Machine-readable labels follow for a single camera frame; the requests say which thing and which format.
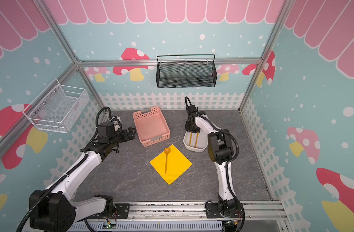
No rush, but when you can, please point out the yellow plastic knife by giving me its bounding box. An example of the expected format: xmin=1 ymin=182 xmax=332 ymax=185
xmin=194 ymin=133 xmax=199 ymax=148

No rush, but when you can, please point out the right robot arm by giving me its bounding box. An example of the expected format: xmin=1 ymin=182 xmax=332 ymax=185
xmin=185 ymin=113 xmax=245 ymax=221

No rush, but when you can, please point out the white wire wall basket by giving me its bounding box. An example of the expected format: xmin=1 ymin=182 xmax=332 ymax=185
xmin=22 ymin=79 xmax=90 ymax=133

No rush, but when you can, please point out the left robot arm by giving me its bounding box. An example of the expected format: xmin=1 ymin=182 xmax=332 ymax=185
xmin=17 ymin=107 xmax=136 ymax=232

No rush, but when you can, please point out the pink perforated basket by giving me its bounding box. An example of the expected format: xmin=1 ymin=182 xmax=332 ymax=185
xmin=133 ymin=106 xmax=171 ymax=148

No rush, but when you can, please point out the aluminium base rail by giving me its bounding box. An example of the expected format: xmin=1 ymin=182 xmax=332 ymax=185
xmin=58 ymin=200 xmax=288 ymax=232

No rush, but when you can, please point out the white plastic tray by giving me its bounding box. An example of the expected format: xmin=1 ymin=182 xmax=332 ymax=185
xmin=183 ymin=131 xmax=208 ymax=153

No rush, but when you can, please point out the black wire wall basket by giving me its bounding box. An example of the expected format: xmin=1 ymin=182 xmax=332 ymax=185
xmin=156 ymin=54 xmax=218 ymax=89

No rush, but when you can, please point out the yellow paper napkin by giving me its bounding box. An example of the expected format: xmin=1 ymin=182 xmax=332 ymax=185
xmin=150 ymin=145 xmax=192 ymax=185

